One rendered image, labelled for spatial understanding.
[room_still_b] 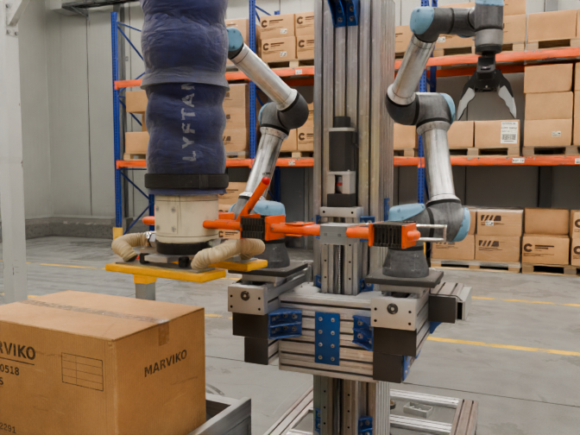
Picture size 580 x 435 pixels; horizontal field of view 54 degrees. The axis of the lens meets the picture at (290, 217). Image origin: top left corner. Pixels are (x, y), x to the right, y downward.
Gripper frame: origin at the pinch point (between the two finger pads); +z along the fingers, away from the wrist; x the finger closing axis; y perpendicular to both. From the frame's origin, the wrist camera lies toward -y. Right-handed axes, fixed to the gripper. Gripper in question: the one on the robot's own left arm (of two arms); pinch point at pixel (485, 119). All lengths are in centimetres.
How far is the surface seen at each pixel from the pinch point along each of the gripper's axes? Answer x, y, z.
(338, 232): 29, -45, 28
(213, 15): 65, -38, -26
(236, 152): 425, 672, -20
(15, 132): 343, 154, -16
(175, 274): 69, -50, 40
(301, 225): 38, -43, 27
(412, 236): 11, -47, 28
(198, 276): 62, -51, 40
